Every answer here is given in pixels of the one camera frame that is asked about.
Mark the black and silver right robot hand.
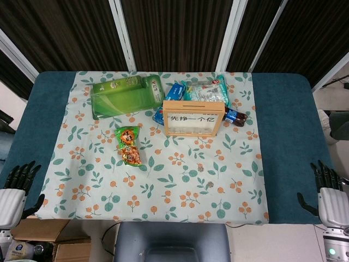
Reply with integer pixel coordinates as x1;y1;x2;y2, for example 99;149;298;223
296;159;349;229

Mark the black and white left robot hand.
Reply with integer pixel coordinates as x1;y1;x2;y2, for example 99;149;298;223
0;160;46;229

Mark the brown cardboard box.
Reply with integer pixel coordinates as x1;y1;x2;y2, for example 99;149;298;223
10;217;92;262

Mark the white bag with blue logo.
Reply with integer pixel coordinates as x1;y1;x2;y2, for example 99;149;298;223
5;240;31;261

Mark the teal table cover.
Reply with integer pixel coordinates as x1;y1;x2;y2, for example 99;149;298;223
5;71;347;226

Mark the green and orange snack bag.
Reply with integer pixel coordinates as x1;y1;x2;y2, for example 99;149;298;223
113;125;144;167

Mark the small cola bottle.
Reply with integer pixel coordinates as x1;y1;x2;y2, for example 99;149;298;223
224;107;249;128

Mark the green tea gift box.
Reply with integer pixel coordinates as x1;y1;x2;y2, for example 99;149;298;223
90;74;166;121

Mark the floral tablecloth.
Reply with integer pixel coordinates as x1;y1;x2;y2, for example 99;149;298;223
35;70;270;226

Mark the pile of silver coins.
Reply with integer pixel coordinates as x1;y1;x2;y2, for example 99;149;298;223
169;130;214;136

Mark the blue cookie pack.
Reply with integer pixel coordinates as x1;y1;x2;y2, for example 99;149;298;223
152;105;165;126
165;82;188;102

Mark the teal and clear candy bag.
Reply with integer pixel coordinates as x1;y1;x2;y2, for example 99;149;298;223
181;74;232;109

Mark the dark slatted partition screen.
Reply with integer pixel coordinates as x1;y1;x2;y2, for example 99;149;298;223
0;0;349;100

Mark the black power cable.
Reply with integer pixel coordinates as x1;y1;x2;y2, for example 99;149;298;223
101;223;121;256

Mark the wooden money box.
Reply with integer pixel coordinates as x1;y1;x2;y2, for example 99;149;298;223
163;100;227;137

